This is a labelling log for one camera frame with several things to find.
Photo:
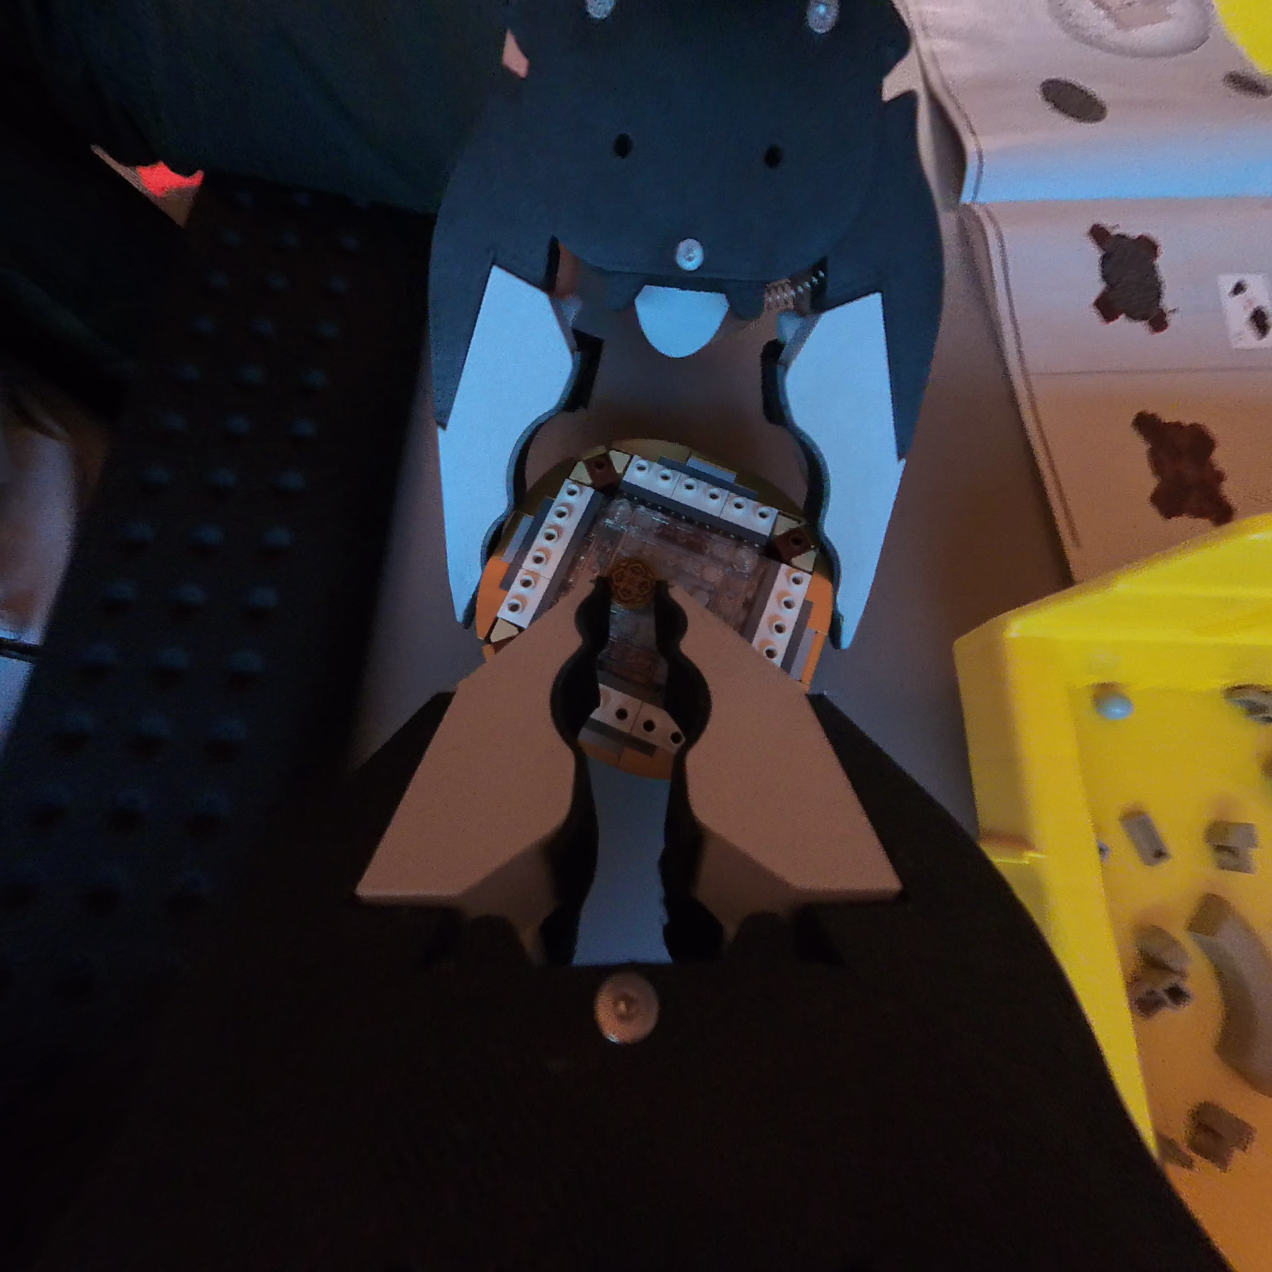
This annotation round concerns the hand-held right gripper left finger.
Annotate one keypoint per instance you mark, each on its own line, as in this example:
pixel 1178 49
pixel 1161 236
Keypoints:
pixel 467 794

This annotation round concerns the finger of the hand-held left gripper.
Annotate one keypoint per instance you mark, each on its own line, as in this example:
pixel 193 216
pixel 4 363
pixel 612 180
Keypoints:
pixel 855 416
pixel 488 398

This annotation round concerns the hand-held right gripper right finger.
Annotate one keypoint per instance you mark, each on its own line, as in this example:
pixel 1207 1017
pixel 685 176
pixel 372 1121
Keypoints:
pixel 783 794

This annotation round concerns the round toy brick model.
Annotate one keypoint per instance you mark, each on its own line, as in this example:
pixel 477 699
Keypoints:
pixel 696 535

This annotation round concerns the yellow plastic bin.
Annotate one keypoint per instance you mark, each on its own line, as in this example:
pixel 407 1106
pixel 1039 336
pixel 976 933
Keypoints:
pixel 1024 717

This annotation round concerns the person's left forearm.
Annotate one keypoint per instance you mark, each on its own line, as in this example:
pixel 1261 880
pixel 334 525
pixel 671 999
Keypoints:
pixel 249 89

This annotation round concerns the open instruction booklet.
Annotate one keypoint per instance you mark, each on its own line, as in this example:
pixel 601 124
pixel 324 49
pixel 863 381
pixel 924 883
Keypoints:
pixel 1091 328

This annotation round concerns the black dotted mat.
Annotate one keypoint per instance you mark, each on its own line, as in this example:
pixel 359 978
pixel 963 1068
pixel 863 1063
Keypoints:
pixel 199 594

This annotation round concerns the scattered loose toy bricks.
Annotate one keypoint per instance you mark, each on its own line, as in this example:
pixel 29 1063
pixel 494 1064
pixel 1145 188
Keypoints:
pixel 1157 967

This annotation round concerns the grey hooded sweatshirt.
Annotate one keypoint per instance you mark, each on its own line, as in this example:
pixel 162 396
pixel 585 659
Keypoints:
pixel 39 535

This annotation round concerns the yellow sticky note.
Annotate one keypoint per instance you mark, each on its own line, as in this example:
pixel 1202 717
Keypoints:
pixel 1252 26

